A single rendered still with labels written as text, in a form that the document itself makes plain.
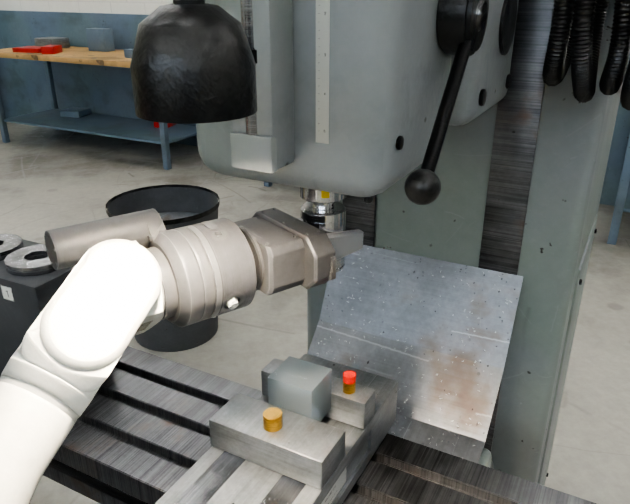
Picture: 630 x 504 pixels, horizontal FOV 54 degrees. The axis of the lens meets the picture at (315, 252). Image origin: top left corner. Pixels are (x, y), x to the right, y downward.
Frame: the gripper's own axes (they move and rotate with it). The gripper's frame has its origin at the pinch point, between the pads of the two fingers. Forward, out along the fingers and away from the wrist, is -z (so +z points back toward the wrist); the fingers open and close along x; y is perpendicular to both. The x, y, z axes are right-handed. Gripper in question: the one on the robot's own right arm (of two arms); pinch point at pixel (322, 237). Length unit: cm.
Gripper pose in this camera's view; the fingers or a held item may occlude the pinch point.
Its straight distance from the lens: 65.1
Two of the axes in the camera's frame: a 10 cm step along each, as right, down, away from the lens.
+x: -6.0, -3.2, 7.3
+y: -0.1, 9.2, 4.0
